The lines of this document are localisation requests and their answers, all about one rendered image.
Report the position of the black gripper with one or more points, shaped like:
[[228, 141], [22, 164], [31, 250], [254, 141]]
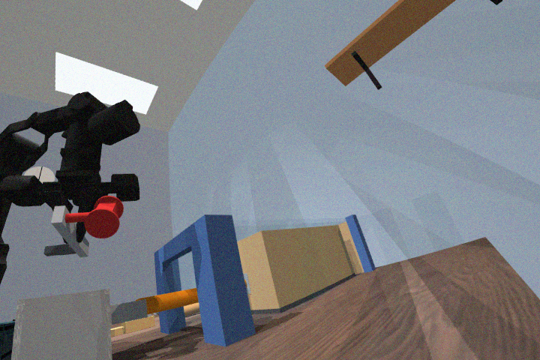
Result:
[[79, 175]]

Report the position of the blue inverted u-shaped frame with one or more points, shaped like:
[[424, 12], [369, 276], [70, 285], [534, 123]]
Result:
[[203, 238]]

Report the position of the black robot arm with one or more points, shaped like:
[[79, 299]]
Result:
[[84, 120]]

